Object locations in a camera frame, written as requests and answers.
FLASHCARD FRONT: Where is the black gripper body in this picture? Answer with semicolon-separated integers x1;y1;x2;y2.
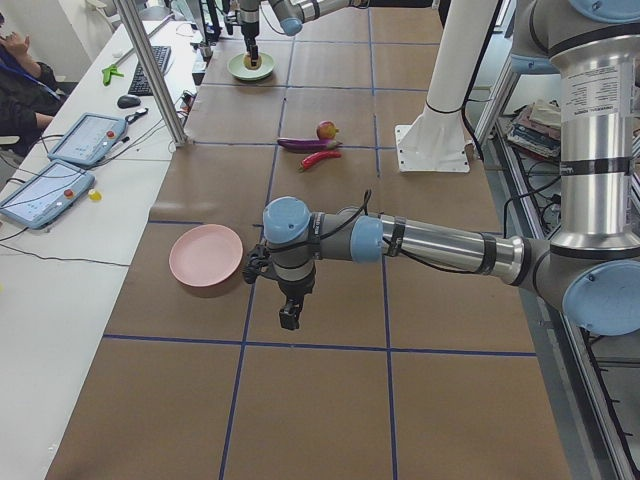
278;278;315;306
241;22;259;48

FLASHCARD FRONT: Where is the purple eggplant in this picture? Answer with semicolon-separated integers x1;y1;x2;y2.
277;138;342;153

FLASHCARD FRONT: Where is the red pomegranate fruit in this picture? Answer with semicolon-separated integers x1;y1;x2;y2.
316;120;339;140

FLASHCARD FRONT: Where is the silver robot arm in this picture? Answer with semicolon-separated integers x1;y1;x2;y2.
261;1;639;336
227;0;434;70

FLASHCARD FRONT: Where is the light green plate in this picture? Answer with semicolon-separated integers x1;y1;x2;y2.
227;53;275;82

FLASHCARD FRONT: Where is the pink plate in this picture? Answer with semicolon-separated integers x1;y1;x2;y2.
169;224;243;288

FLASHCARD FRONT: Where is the black keyboard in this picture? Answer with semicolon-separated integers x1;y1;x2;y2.
127;45;173;97

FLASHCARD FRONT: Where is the red chili pepper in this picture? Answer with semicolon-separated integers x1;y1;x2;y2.
298;150;342;172

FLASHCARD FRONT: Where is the black computer mouse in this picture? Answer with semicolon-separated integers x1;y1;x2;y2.
117;94;142;109

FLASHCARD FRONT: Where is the green plastic clamp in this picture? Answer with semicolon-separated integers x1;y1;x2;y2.
102;64;124;86

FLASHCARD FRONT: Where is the blue teach pendant far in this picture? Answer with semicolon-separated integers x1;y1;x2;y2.
47;113;127;168

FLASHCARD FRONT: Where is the blue teach pendant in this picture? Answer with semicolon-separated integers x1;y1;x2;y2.
47;113;127;168
1;160;95;229

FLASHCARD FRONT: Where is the small yellow object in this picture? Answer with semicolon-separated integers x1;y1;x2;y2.
88;189;103;202

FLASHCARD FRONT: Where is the seated person dark jacket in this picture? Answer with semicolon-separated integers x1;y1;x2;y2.
1;32;65;157

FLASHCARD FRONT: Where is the blue teach pendant near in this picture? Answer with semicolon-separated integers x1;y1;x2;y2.
1;160;95;229

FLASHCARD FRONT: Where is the stack of books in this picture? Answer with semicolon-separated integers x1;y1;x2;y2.
506;100;561;158

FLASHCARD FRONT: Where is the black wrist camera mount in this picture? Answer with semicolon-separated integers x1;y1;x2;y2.
242;244;278;285

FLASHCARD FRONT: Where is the aluminium frame post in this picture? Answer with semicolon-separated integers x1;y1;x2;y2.
114;0;187;147

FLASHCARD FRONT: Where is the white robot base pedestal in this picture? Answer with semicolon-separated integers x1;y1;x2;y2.
395;0;501;173

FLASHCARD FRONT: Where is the aluminium side frame rail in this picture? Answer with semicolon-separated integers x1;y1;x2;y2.
492;134;640;480

